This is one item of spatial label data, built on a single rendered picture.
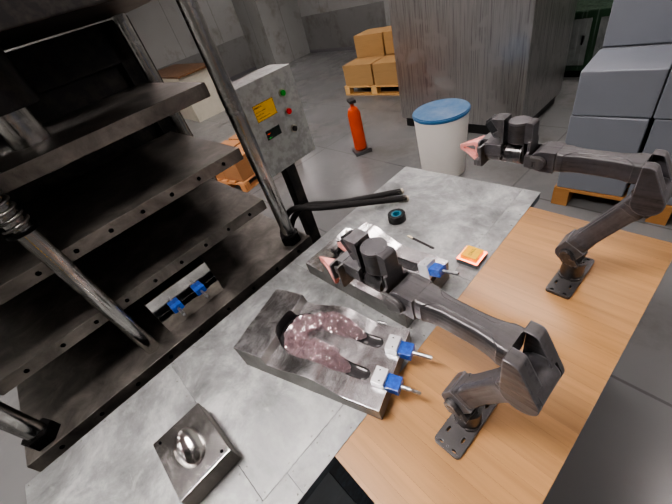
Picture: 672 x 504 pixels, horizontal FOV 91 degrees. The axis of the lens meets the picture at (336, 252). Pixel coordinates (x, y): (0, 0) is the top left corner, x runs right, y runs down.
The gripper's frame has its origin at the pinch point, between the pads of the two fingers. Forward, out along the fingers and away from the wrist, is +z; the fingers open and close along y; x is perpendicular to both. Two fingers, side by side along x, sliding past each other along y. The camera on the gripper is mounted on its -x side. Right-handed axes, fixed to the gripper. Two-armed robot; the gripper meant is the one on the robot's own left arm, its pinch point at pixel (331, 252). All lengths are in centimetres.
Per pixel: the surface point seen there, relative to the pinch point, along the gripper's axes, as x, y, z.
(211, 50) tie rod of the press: -45, -19, 64
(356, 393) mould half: 34.3, 15.4, -13.5
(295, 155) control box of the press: 7, -44, 79
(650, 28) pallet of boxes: 18, -247, -4
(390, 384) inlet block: 33.1, 7.8, -19.6
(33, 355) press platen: 14, 80, 68
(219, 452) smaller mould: 32, 51, 3
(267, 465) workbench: 40, 44, -6
